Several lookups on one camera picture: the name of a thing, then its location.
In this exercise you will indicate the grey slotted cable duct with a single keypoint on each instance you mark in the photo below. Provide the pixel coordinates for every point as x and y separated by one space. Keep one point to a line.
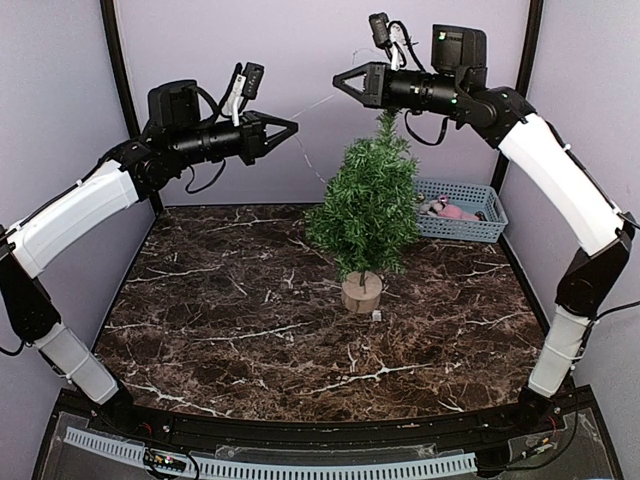
234 462

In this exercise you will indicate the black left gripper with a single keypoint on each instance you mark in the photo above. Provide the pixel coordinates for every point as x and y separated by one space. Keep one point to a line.
253 140

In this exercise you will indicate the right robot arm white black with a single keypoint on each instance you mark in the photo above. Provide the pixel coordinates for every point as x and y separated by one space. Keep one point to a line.
503 118

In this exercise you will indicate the small green christmas tree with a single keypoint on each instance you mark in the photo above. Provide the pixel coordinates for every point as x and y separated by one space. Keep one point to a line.
368 217

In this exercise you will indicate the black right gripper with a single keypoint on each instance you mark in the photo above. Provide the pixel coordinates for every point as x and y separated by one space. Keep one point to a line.
374 93

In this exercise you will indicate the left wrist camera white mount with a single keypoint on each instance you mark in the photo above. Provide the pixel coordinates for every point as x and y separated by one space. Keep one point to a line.
242 87

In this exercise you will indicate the left black frame post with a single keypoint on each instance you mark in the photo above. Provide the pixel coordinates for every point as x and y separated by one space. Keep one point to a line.
119 69

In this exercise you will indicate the blue plastic basket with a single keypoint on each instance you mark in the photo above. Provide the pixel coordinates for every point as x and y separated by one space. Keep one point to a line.
475 199

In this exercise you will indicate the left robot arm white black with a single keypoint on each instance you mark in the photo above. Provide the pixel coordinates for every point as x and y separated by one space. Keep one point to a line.
184 129

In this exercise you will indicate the pink plush ornament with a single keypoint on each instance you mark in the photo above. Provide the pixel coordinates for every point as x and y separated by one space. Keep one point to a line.
445 209

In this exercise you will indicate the black front rail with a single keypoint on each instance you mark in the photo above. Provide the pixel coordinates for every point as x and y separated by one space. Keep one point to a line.
480 428

